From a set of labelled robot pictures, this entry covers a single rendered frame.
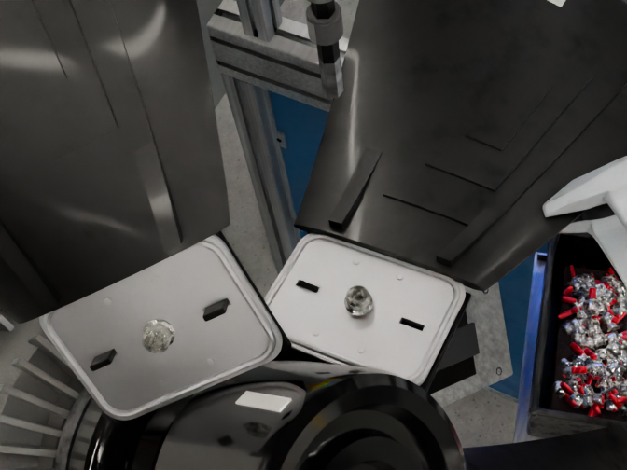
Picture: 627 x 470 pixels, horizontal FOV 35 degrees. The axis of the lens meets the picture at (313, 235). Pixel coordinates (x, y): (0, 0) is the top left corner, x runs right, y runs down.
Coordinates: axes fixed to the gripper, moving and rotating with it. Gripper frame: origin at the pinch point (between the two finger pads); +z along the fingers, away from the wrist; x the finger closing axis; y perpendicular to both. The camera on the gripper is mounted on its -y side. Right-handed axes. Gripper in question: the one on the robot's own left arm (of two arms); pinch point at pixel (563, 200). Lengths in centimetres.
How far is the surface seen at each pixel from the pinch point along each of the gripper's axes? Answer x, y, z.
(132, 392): -5.5, 6.8, 21.9
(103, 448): -3.3, 8.5, 24.0
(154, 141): -14.2, -0.1, 18.0
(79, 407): -1.5, 6.0, 25.3
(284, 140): 56, -36, 14
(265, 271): 124, -46, 22
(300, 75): 39, -34, 11
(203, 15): 100, -87, 24
